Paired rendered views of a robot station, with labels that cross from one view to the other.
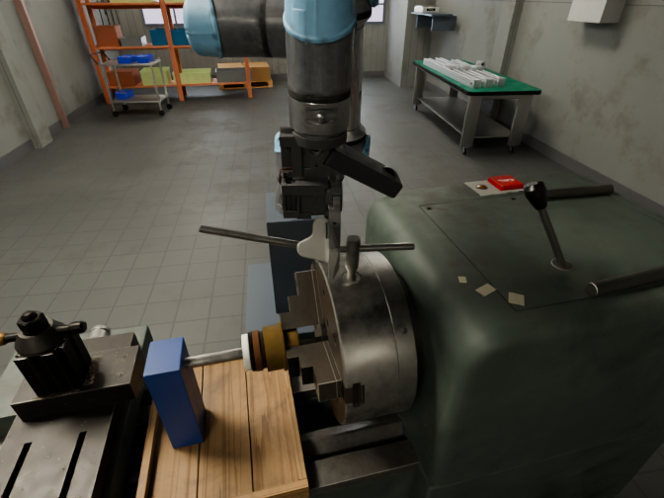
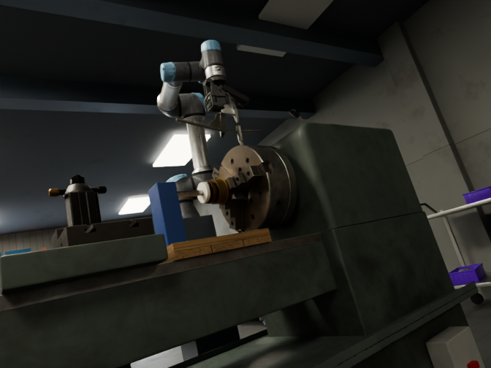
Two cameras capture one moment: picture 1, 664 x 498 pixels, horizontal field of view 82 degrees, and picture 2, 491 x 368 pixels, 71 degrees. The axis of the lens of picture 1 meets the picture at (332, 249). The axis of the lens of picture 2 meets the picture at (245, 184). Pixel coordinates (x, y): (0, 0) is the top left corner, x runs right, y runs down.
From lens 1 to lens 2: 1.13 m
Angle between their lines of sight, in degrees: 53
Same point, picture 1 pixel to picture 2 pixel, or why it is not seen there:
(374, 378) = (272, 160)
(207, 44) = (171, 71)
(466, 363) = (302, 132)
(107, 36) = not seen: outside the picture
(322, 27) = (215, 46)
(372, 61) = not seen: hidden behind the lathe
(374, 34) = not seen: hidden behind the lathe
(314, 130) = (218, 72)
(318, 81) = (216, 58)
